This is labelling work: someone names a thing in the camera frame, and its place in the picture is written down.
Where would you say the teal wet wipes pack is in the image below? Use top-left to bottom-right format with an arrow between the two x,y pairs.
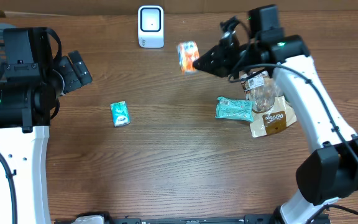
215,96 -> 254,123

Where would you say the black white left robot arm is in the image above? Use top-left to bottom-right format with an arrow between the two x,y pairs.
0,27 -> 93,223

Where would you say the white barcode scanner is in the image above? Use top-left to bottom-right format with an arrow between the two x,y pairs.
137,5 -> 165,49

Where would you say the green blue tissue packet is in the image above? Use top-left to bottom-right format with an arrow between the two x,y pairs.
110,101 -> 131,127

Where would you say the orange tissue packet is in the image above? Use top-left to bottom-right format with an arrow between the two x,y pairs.
177,41 -> 200,74

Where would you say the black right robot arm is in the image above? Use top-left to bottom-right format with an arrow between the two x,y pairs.
193,4 -> 358,223

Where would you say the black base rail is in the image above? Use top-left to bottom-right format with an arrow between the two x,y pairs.
54,211 -> 331,224

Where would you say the brown bread snack bag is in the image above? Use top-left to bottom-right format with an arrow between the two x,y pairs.
241,71 -> 297,138

